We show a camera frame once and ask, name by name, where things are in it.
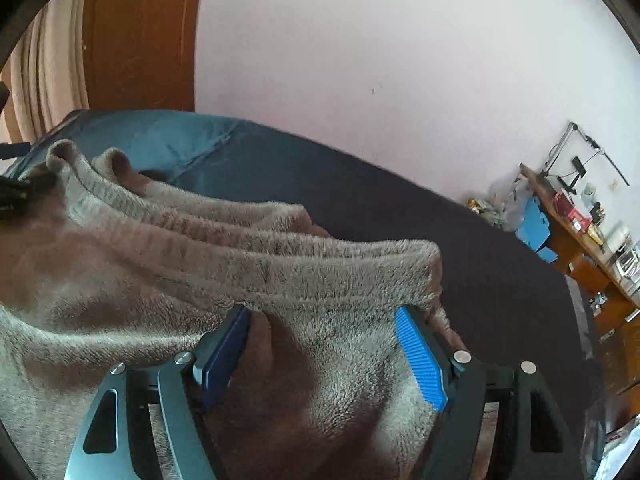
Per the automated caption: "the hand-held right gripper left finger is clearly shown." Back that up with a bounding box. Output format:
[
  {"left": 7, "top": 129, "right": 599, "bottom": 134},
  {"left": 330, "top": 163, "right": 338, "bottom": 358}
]
[{"left": 64, "top": 305, "right": 252, "bottom": 480}]

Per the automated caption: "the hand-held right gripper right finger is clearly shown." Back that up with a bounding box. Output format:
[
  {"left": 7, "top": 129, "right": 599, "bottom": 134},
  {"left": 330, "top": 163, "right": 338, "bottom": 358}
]
[{"left": 395, "top": 304, "right": 586, "bottom": 480}]

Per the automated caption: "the grey-brown fleece sweater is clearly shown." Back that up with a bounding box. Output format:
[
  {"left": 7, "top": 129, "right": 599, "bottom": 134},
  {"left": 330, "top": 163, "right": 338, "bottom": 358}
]
[{"left": 0, "top": 139, "right": 471, "bottom": 480}]

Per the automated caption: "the beige curtain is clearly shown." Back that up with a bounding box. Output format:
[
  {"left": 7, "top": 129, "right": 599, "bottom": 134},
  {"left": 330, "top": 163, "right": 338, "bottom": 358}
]
[{"left": 0, "top": 0, "right": 91, "bottom": 143}]

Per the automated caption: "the dark blue bed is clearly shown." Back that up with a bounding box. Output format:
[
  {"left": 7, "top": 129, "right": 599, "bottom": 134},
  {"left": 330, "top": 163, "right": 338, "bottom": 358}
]
[{"left": 0, "top": 109, "right": 618, "bottom": 441}]

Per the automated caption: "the pile of plastic bags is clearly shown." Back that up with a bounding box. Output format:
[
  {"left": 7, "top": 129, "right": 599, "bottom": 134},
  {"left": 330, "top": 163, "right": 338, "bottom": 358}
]
[{"left": 467, "top": 175, "right": 531, "bottom": 233}]

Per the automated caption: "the brown wooden door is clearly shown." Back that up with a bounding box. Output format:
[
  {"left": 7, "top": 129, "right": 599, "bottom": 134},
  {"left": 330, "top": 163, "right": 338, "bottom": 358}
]
[{"left": 82, "top": 0, "right": 207, "bottom": 113}]

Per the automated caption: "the blue storage box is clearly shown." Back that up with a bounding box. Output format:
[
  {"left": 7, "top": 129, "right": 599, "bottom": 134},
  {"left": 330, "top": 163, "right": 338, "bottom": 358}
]
[{"left": 515, "top": 195, "right": 558, "bottom": 263}]

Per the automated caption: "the wooden desk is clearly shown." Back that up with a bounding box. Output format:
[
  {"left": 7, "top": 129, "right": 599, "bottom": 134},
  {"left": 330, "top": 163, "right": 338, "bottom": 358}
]
[{"left": 517, "top": 162, "right": 640, "bottom": 336}]

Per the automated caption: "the red box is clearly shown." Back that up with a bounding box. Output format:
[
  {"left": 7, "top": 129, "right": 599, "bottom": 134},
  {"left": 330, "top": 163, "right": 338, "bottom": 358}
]
[{"left": 555, "top": 192, "right": 591, "bottom": 233}]

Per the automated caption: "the black desk lamp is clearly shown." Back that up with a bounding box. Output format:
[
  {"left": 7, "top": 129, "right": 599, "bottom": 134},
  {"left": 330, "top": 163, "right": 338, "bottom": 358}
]
[{"left": 545, "top": 121, "right": 631, "bottom": 196}]

